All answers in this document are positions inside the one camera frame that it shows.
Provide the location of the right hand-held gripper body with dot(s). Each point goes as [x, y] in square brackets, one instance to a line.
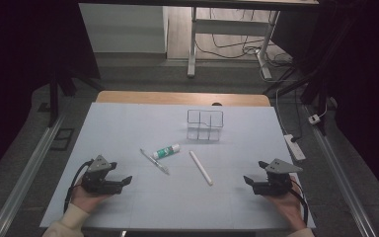
[274, 182]

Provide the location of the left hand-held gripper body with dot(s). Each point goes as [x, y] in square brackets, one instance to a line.
[95, 179]

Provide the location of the white green glue stick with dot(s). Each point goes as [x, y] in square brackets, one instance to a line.
[166, 151]

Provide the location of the white pen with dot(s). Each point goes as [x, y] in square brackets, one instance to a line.
[200, 168]

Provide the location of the clear plastic pen organizer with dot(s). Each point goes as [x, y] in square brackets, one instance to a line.
[205, 128]

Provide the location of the person's left hand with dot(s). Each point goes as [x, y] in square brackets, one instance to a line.
[87, 200]

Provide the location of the person's right hand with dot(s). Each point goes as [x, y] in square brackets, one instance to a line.
[286, 207]

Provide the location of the white power strip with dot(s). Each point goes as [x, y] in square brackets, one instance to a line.
[295, 148]

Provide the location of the black plug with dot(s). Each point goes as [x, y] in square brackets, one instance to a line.
[294, 139]

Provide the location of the black floor plate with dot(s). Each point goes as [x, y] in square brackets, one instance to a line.
[62, 139]

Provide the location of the pale blue table mat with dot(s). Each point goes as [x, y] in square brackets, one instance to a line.
[184, 204]

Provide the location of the small white adapter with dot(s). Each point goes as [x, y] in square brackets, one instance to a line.
[314, 119]

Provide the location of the black tripod stand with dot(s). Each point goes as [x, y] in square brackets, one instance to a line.
[54, 98]

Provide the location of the black metal stand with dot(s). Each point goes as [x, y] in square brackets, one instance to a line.
[312, 89]

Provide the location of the white cabinet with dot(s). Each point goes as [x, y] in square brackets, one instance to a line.
[125, 29]

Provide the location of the aluminium floor rail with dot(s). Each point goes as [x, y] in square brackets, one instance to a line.
[339, 171]
[26, 174]

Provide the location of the white metal desk frame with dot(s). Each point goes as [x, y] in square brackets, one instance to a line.
[230, 27]

